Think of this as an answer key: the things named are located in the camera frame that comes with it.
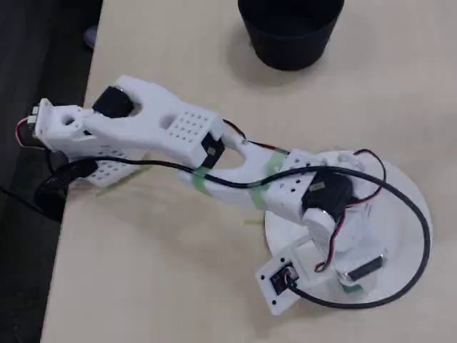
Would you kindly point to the small green cube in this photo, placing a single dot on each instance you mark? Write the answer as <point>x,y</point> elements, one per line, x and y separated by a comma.
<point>351,288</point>

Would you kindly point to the white printed robot arm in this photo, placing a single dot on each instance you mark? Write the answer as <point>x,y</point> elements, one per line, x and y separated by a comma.
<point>150,118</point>

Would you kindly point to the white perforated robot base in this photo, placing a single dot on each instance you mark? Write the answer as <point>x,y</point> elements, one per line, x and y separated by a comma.
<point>60,128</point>

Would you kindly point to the black round bin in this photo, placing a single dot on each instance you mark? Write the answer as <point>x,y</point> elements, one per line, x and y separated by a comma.
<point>291,39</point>

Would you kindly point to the white round paper plate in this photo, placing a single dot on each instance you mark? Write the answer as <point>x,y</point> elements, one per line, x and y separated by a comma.
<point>403,250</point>

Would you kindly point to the short green tape strip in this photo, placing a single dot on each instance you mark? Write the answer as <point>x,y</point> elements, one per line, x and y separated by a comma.
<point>252,222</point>

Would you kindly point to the green tape band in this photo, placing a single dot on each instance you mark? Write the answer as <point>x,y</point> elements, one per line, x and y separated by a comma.
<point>264,196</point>
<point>201,182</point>

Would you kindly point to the long green tape strip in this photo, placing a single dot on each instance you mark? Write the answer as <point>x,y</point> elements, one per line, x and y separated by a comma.
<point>121,182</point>

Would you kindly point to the black table clamp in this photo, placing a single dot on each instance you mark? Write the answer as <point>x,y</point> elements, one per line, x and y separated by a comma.
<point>53,186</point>

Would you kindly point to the small grey round object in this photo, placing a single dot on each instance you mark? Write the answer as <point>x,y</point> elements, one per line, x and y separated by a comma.
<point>90,36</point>

